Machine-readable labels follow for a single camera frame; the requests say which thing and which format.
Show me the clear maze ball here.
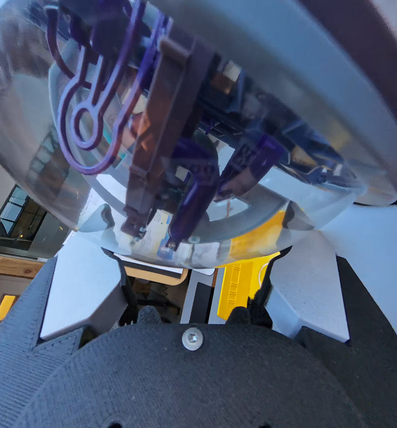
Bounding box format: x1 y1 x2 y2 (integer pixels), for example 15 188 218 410
0 0 397 270

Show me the dark glass window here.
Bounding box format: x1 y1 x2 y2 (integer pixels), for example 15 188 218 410
0 185 70 260

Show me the yellow plastic box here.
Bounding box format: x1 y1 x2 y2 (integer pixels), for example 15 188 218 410
217 251 282 322

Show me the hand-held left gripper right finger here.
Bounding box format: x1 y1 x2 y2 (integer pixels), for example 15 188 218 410
247 230 350 344

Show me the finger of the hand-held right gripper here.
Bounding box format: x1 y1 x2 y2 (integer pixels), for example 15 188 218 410
148 0 397 193

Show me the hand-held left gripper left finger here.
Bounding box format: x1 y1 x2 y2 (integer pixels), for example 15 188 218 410
38 231 139 340

